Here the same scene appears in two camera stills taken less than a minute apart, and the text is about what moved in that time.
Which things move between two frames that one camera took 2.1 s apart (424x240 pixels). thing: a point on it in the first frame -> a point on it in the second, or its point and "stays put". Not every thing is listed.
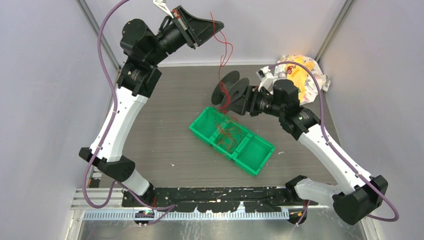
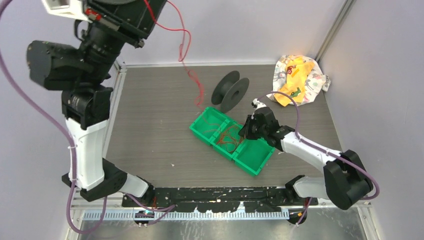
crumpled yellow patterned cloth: (307, 87) stays put
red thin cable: (227, 128) -> (181, 59)
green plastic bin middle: (229, 139) stays put
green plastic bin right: (253, 154) stays put
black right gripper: (247, 103) -> (245, 132)
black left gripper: (196, 30) -> (130, 17)
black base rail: (251, 199) stays put
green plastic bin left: (207, 124) stays put
